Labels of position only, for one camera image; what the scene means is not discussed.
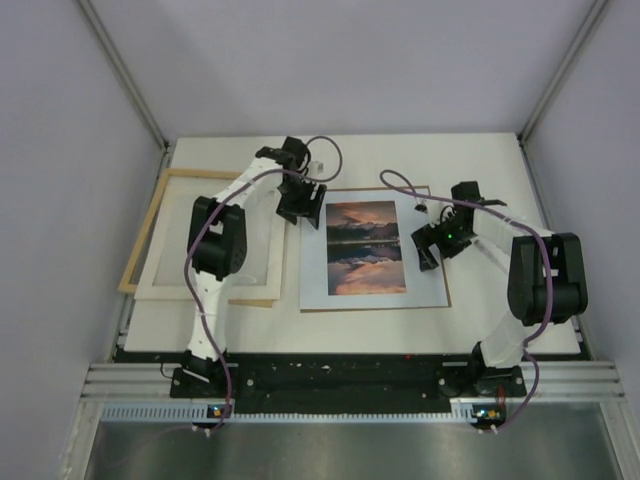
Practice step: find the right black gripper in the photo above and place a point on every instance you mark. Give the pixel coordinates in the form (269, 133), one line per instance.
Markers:
(429, 236)

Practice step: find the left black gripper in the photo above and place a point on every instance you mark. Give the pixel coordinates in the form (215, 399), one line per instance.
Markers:
(307, 208)

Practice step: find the orange sky photo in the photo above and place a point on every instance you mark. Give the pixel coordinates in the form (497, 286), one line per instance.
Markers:
(362, 257)

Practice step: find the cream mat board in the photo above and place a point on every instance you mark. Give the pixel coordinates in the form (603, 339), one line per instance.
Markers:
(270, 260)

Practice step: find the light wooden picture frame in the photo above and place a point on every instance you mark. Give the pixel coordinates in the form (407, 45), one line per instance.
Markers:
(145, 240)

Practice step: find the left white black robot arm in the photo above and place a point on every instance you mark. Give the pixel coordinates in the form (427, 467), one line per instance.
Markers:
(217, 245)

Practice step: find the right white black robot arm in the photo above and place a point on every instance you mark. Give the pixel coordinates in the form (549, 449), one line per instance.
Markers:
(546, 283)

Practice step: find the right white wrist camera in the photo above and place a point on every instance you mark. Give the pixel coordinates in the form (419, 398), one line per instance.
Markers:
(420, 206)

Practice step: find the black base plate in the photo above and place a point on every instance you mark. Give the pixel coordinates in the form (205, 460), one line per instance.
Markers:
(337, 384)

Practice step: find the aluminium front rail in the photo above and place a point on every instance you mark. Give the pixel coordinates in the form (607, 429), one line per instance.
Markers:
(569, 381)

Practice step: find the right aluminium corner post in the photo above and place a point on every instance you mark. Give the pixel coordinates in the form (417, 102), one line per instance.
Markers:
(594, 16)

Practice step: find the aluminium corner post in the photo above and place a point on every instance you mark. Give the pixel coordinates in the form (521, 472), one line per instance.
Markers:
(594, 16)
(121, 71)

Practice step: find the grey slotted cable duct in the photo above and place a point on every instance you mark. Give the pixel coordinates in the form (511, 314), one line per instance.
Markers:
(208, 414)

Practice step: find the left aluminium corner post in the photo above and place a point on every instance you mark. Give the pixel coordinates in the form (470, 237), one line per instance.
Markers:
(121, 71)

